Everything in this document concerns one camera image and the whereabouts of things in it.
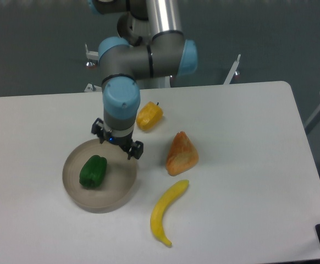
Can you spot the yellow bell pepper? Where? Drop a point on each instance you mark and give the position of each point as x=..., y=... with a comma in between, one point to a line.
x=149, y=116

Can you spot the beige round plate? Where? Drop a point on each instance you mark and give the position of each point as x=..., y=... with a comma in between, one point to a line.
x=119, y=182

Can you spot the orange triangular fruit slice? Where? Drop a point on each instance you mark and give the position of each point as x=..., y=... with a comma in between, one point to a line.
x=182, y=155

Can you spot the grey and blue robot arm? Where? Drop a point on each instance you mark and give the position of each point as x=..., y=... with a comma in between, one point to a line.
x=121, y=96

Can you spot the yellow banana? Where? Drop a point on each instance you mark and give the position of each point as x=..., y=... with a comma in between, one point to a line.
x=165, y=201

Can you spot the green bell pepper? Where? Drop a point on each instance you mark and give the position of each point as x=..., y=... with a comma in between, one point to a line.
x=93, y=172

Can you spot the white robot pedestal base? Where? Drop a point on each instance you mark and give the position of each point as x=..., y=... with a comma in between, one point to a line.
x=160, y=82

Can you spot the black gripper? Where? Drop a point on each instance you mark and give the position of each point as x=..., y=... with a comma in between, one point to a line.
x=121, y=138

